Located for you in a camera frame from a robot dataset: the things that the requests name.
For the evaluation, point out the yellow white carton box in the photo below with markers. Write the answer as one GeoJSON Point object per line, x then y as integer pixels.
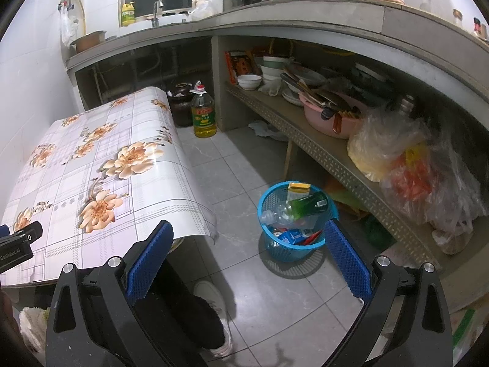
{"type": "Point", "coordinates": [298, 188]}

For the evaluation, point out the white rag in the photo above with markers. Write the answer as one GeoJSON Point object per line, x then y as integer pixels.
{"type": "Point", "coordinates": [267, 130]}

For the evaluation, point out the white bowl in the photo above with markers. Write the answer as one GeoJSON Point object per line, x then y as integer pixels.
{"type": "Point", "coordinates": [249, 82]}

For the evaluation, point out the blue plastic basket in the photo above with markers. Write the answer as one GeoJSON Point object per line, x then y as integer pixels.
{"type": "Point", "coordinates": [294, 250]}

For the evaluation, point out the pink plastic basin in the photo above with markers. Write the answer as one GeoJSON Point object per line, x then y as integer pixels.
{"type": "Point", "coordinates": [324, 124]}

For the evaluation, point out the cooking oil bottle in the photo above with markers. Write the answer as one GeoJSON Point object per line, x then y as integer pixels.
{"type": "Point", "coordinates": [203, 118]}

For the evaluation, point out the stack of plates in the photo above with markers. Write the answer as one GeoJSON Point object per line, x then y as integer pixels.
{"type": "Point", "coordinates": [301, 84]}

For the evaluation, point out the white plastic bag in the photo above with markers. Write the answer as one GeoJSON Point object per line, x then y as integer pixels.
{"type": "Point", "coordinates": [452, 235]}
{"type": "Point", "coordinates": [202, 9]}

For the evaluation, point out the plastic bag with orange contents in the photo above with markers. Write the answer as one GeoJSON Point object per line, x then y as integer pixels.
{"type": "Point", "coordinates": [428, 187]}

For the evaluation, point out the person's white shoe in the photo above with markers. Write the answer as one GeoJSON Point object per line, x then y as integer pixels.
{"type": "Point", "coordinates": [221, 306]}

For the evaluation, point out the person's dark trouser leg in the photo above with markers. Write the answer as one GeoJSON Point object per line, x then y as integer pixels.
{"type": "Point", "coordinates": [183, 313]}

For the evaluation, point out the person's left forearm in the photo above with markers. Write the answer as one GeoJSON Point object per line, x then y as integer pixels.
{"type": "Point", "coordinates": [7, 321]}

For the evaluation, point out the wooden shelf leg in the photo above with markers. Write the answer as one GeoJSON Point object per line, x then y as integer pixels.
{"type": "Point", "coordinates": [291, 158]}

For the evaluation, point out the yellow dish soap bottle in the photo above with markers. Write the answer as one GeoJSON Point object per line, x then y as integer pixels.
{"type": "Point", "coordinates": [128, 15]}

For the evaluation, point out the green bag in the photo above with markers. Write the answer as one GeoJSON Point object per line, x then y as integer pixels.
{"type": "Point", "coordinates": [374, 229]}

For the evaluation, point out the hanging plastic bag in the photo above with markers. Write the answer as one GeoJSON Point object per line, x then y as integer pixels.
{"type": "Point", "coordinates": [68, 28]}

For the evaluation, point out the metal faucet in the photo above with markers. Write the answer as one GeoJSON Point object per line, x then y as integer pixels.
{"type": "Point", "coordinates": [155, 17]}

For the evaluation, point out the copper metal basin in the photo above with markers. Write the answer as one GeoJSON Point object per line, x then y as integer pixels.
{"type": "Point", "coordinates": [88, 42]}

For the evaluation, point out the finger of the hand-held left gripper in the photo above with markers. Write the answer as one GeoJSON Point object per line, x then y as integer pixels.
{"type": "Point", "coordinates": [28, 233]}
{"type": "Point", "coordinates": [4, 231]}

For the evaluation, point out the green label plastic bottle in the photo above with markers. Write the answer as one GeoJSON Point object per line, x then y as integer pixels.
{"type": "Point", "coordinates": [305, 204]}

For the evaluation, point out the concrete kitchen counter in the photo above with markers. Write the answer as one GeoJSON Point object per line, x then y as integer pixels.
{"type": "Point", "coordinates": [305, 19]}

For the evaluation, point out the blue white printed packet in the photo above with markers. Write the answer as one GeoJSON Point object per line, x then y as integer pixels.
{"type": "Point", "coordinates": [291, 237]}

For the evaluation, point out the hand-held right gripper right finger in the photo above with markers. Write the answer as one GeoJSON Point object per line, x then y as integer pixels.
{"type": "Point", "coordinates": [345, 256]}

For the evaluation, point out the plastic bag with yellow contents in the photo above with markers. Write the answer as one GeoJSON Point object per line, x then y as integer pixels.
{"type": "Point", "coordinates": [378, 149]}

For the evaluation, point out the spice jar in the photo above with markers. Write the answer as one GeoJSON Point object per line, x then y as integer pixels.
{"type": "Point", "coordinates": [480, 28]}
{"type": "Point", "coordinates": [458, 18]}

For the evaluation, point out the pink red snack wrapper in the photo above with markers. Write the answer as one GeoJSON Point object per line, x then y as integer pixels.
{"type": "Point", "coordinates": [313, 237]}

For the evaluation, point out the dark ceramic jar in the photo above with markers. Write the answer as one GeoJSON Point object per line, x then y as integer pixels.
{"type": "Point", "coordinates": [179, 107]}

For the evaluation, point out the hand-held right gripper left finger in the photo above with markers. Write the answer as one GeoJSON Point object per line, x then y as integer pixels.
{"type": "Point", "coordinates": [149, 260]}

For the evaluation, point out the red box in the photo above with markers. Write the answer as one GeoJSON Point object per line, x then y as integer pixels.
{"type": "Point", "coordinates": [238, 67]}

